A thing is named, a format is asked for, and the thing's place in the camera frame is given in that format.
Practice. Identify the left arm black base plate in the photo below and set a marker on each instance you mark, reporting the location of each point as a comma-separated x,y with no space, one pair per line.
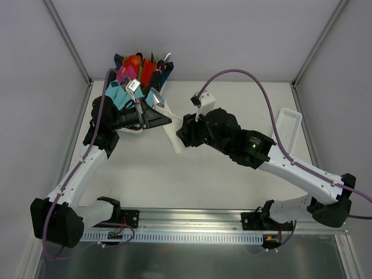
129,217

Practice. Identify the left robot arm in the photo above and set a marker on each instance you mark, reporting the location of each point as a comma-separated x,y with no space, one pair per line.
56,218

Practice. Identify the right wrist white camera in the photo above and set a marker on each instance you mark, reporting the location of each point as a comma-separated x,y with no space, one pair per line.
204,101

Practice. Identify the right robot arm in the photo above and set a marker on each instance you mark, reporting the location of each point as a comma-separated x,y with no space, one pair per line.
325,202

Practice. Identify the pink rolled napkin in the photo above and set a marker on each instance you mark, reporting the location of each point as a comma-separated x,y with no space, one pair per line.
132,72

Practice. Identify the aluminium mounting rail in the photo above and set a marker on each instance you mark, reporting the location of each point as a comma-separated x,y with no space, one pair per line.
191,220

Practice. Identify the white slotted cable duct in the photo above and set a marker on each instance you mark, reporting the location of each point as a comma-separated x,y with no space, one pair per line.
174,237

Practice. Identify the dark navy rolled napkin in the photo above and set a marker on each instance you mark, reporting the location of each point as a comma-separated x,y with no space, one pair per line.
166,71

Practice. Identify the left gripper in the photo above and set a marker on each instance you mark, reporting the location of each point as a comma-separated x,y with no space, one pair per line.
143,116

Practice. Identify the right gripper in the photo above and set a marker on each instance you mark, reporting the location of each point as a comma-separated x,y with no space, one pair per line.
189,131

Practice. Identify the light blue rolled napkin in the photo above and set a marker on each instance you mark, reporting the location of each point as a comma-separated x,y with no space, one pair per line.
120,98

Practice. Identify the white paper napkin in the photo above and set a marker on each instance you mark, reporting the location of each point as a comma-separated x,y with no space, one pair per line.
171,128

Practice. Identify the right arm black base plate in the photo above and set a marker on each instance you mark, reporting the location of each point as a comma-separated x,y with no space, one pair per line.
253,222

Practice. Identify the small white perforated basket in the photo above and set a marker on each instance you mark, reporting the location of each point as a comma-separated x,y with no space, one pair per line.
288,124

